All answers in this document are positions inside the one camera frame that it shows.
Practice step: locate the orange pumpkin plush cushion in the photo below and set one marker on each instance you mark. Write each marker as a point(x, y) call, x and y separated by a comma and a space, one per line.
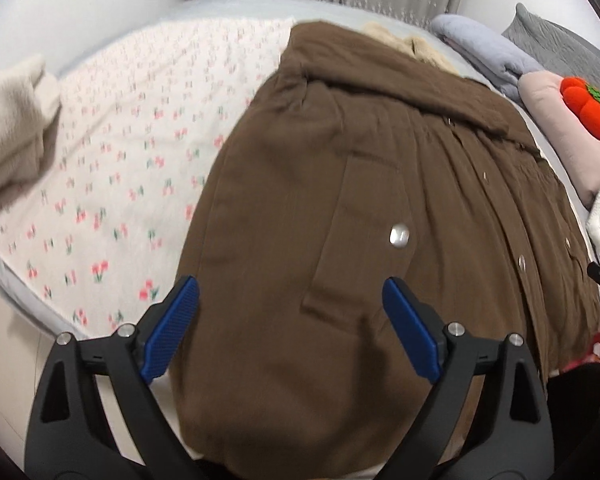
point(592, 107)

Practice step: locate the beige bed base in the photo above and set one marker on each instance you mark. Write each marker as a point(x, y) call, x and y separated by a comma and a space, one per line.
point(10, 360)

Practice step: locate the grey pillow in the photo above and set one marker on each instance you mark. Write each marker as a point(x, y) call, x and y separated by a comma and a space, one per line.
point(560, 45)

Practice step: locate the light blue folded blanket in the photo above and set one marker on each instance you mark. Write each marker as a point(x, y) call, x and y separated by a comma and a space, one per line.
point(490, 55)

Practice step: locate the brown coat with fur collar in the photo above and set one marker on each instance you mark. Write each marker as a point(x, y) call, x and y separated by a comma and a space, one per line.
point(380, 185)

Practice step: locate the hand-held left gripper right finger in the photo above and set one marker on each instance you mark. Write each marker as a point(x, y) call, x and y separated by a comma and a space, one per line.
point(412, 330)

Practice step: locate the cream knitted cloth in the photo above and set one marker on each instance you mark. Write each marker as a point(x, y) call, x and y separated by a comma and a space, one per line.
point(12, 130)

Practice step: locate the pink pillow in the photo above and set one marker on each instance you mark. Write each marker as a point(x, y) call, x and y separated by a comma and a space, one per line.
point(565, 130)

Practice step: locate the person's dark pants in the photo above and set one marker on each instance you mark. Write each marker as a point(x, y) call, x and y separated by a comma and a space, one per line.
point(585, 420)

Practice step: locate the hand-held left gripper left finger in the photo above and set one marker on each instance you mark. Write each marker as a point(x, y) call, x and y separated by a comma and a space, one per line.
point(172, 325)

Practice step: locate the cherry print bed sheet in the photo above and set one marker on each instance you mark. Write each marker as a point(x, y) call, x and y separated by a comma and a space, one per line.
point(130, 160)

